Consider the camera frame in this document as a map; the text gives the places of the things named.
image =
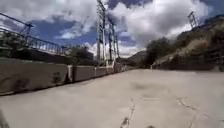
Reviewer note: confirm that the distant mountain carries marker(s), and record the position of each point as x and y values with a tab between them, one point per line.
135	57

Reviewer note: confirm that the row of steel pylons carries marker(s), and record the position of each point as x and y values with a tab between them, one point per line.
101	36

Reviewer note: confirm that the dark bush behind barrier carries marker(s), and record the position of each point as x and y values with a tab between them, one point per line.
80	55

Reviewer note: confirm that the pale concrete road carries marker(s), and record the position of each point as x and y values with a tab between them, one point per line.
133	96

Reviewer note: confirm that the dark green trees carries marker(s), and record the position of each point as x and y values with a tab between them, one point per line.
157	48

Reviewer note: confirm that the steel truss bridge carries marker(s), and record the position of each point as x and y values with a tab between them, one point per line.
33	43

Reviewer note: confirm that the dry brushy hillside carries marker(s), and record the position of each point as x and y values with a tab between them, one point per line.
196	46

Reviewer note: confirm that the steel pylon on hill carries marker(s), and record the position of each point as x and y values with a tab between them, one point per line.
192	20

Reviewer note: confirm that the concrete barrier wall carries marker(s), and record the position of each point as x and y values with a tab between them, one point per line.
36	75

